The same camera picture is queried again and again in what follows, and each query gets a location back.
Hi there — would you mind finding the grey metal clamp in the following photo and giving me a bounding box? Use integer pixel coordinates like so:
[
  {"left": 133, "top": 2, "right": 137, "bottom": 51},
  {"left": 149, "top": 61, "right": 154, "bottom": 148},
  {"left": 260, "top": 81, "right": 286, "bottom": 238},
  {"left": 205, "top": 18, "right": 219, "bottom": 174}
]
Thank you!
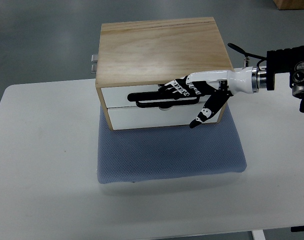
[{"left": 91, "top": 53, "right": 98, "bottom": 74}]

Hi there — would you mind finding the white drawer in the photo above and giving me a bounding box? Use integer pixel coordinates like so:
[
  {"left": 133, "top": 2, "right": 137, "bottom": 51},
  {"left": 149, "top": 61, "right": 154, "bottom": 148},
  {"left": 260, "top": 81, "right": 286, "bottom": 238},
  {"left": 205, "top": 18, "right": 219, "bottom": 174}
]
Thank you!
[
  {"left": 107, "top": 100, "right": 225, "bottom": 131},
  {"left": 100, "top": 79, "right": 230, "bottom": 109}
]

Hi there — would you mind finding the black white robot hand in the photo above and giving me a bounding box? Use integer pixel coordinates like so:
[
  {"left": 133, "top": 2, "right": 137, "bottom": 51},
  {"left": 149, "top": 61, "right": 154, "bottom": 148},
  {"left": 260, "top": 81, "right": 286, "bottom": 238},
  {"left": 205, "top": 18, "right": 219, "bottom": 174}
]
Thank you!
[{"left": 159, "top": 66, "right": 258, "bottom": 129}]

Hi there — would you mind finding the white table leg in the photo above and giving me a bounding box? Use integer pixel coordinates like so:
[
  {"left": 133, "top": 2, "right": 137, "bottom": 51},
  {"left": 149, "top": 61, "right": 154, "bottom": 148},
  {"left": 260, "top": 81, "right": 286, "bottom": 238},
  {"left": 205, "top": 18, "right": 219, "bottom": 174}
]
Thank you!
[{"left": 251, "top": 229, "right": 266, "bottom": 240}]

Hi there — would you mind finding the black table controller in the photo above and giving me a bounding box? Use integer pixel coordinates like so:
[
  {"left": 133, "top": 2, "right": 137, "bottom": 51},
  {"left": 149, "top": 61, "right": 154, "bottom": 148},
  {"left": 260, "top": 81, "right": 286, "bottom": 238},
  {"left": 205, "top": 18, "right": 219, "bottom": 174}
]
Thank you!
[{"left": 290, "top": 225, "right": 304, "bottom": 233}]

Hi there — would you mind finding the blue mesh cushion mat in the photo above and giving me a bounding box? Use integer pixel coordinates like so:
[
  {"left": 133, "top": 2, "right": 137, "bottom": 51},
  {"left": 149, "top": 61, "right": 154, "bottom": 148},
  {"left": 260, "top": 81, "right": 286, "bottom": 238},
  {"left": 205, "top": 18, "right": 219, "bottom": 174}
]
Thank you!
[{"left": 97, "top": 108, "right": 247, "bottom": 184}]

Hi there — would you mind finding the wooden drawer cabinet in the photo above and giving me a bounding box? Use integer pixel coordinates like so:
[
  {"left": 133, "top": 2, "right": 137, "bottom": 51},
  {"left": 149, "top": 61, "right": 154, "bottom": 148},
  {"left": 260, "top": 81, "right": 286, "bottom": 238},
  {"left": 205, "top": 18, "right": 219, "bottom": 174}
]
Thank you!
[{"left": 96, "top": 17, "right": 232, "bottom": 130}]

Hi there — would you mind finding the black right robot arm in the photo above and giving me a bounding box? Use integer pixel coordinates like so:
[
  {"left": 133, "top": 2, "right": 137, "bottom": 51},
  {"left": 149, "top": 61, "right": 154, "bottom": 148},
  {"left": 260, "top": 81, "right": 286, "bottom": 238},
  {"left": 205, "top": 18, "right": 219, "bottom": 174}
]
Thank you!
[{"left": 227, "top": 43, "right": 304, "bottom": 113}]

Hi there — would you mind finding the brown cardboard box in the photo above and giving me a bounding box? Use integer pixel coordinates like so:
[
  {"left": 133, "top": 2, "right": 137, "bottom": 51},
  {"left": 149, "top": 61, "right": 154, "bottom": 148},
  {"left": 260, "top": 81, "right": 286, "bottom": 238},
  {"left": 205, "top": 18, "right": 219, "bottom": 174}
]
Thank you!
[{"left": 273, "top": 0, "right": 304, "bottom": 10}]

